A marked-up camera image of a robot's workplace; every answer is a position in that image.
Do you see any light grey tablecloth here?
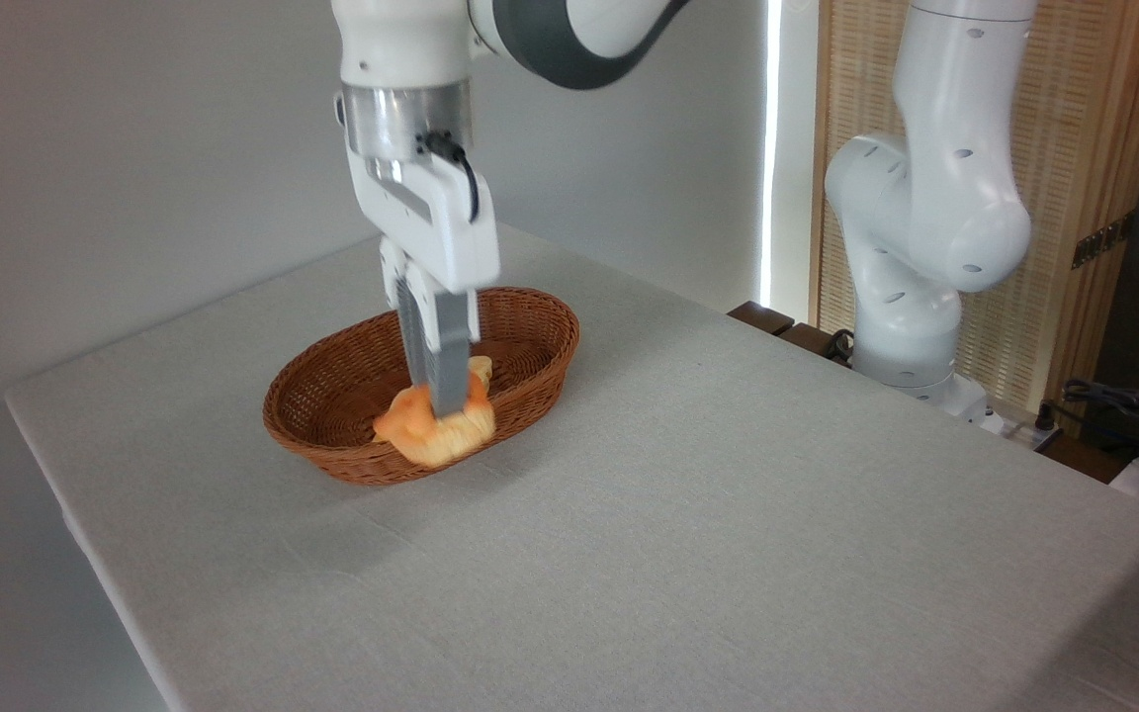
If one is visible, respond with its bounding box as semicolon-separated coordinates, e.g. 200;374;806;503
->
4;225;1139;712

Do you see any dark metal screen hinge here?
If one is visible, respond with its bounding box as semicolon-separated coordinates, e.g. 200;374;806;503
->
1072;213;1138;270

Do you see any black cable bundle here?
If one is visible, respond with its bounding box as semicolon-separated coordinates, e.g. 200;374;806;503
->
1062;379;1139;446

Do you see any orange flower-shaped bread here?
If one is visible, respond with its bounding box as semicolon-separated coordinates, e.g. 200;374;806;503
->
373;381;497;469

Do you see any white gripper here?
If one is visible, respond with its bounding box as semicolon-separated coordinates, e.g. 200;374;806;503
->
347;153;501;418

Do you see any bamboo folding screen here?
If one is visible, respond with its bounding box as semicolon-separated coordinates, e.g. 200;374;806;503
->
811;0;1139;436

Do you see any white power strip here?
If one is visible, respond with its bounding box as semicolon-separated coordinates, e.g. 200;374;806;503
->
985;410;1065;451

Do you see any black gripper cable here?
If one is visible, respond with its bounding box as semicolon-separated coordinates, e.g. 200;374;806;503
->
423;132;481;223

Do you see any brown wicker oval basket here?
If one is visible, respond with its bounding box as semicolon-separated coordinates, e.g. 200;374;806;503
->
262;288;581;487

